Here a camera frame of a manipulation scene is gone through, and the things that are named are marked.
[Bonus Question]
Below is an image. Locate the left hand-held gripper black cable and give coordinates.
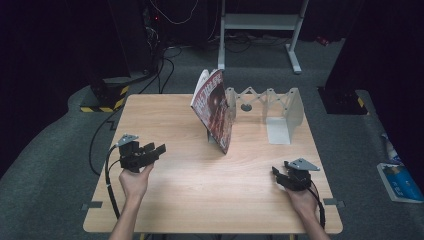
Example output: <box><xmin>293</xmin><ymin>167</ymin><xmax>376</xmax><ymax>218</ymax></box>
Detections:
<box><xmin>104</xmin><ymin>143</ymin><xmax>122</xmax><ymax>220</ymax></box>

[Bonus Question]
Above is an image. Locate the white expandable bookend rack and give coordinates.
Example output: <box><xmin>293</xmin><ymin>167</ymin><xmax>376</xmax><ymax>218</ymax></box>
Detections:
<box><xmin>206</xmin><ymin>87</ymin><xmax>305</xmax><ymax>145</ymax></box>

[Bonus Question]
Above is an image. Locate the black floor cable bundle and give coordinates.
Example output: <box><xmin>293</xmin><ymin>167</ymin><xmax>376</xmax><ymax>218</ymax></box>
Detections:
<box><xmin>138</xmin><ymin>46</ymin><xmax>184</xmax><ymax>95</ymax></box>

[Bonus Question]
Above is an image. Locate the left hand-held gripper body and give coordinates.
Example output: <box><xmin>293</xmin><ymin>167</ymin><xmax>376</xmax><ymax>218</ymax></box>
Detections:
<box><xmin>116</xmin><ymin>133</ymin><xmax>149</xmax><ymax>174</ymax></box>

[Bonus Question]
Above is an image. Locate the yellow black striped base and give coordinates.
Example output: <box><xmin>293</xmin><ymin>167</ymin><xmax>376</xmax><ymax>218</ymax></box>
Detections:
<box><xmin>79</xmin><ymin>78</ymin><xmax>130</xmax><ymax>113</ymax></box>

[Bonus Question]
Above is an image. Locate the right hand-held gripper black cable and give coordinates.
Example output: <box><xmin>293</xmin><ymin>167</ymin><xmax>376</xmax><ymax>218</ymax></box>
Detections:
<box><xmin>308</xmin><ymin>186</ymin><xmax>326</xmax><ymax>230</ymax></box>

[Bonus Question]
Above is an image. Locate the hand-held gripper black cable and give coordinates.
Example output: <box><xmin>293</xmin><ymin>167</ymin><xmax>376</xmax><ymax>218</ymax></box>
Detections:
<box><xmin>104</xmin><ymin>143</ymin><xmax>122</xmax><ymax>220</ymax></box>
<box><xmin>308</xmin><ymin>186</ymin><xmax>326</xmax><ymax>230</ymax></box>

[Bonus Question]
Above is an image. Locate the person's left hand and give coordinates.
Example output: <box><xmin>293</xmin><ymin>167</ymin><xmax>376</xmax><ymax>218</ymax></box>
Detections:
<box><xmin>118</xmin><ymin>163</ymin><xmax>155</xmax><ymax>201</ymax></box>

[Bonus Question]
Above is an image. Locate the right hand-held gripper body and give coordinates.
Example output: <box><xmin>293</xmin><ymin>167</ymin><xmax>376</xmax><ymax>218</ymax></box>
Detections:
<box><xmin>275</xmin><ymin>158</ymin><xmax>321</xmax><ymax>192</ymax></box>

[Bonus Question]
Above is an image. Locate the person's right hand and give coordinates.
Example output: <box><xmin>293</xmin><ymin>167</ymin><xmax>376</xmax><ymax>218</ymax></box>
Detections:
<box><xmin>285</xmin><ymin>186</ymin><xmax>319</xmax><ymax>218</ymax></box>

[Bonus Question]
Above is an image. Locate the white metal stand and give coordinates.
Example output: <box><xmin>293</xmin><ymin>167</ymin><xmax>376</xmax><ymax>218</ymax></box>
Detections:
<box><xmin>217</xmin><ymin>0</ymin><xmax>309</xmax><ymax>75</ymax></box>

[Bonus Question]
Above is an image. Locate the grey tape piece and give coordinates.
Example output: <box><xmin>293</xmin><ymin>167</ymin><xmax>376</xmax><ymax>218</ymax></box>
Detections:
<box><xmin>81</xmin><ymin>200</ymin><xmax>103</xmax><ymax>211</ymax></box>
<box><xmin>323</xmin><ymin>198</ymin><xmax>345</xmax><ymax>208</ymax></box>

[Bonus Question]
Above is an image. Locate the black base with yellow stripe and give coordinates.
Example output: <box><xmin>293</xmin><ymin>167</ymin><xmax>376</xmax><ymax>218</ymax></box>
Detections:
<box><xmin>318</xmin><ymin>86</ymin><xmax>369</xmax><ymax>116</ymax></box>

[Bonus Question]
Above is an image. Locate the blue white packet on floor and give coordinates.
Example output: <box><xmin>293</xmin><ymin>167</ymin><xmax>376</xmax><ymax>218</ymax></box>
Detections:
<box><xmin>377</xmin><ymin>162</ymin><xmax>424</xmax><ymax>204</ymax></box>

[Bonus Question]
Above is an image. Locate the dark equipment rack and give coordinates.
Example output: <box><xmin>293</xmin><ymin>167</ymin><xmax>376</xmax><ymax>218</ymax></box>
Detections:
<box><xmin>141</xmin><ymin>6</ymin><xmax>165</xmax><ymax>74</ymax></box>

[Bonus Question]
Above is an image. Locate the white hanging cable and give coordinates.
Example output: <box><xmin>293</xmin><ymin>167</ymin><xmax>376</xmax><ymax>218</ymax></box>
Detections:
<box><xmin>149</xmin><ymin>0</ymin><xmax>200</xmax><ymax>25</ymax></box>

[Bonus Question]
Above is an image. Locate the red cover magazine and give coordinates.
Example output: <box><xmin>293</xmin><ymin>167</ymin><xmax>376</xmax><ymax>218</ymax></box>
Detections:
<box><xmin>190</xmin><ymin>68</ymin><xmax>234</xmax><ymax>155</ymax></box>

